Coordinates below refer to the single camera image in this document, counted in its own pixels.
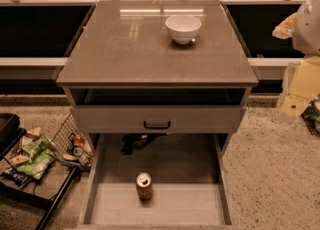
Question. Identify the green snack bag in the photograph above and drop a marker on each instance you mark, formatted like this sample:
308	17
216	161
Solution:
40	157

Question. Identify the black wire basket right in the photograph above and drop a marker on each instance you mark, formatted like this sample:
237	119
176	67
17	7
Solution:
311	117

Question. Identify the open lower grey drawer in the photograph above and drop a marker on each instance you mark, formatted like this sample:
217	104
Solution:
188	186

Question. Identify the closed drawer with black handle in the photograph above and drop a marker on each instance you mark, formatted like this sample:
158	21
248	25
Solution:
158	119

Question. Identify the black wire basket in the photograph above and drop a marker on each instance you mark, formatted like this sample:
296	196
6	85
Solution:
66	152
311	117

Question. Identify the grey drawer cabinet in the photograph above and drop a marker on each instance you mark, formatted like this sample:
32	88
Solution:
125	57

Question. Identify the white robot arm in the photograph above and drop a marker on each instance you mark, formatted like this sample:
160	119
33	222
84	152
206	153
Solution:
306	33

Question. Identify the white ceramic bowl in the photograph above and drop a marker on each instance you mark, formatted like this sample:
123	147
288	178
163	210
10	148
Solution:
183	28

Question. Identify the orange soda can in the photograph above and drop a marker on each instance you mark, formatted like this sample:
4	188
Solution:
144	186

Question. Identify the dark blue snack bag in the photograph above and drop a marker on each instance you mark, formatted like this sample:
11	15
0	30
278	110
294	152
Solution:
19	178

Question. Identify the red soda can in basket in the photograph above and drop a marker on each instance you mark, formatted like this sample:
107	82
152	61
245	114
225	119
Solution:
78	141

